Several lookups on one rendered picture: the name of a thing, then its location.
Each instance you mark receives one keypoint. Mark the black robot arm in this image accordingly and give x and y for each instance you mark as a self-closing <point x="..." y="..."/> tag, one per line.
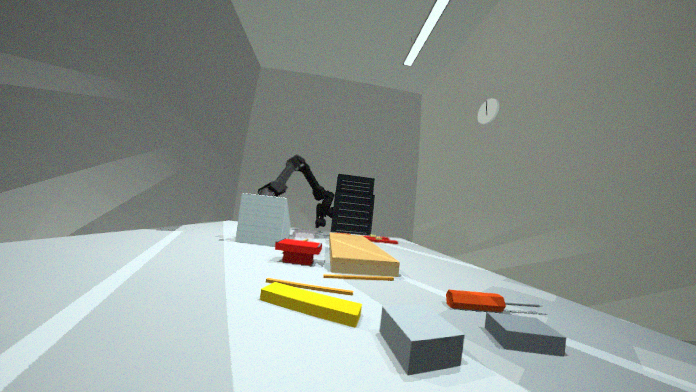
<point x="278" y="186"/>

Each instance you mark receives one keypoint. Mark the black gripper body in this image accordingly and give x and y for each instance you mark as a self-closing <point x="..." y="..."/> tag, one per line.
<point x="321" y="212"/>

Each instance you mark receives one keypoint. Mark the tan rectangular floor panel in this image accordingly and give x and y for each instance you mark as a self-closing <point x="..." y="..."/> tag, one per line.
<point x="352" y="254"/>

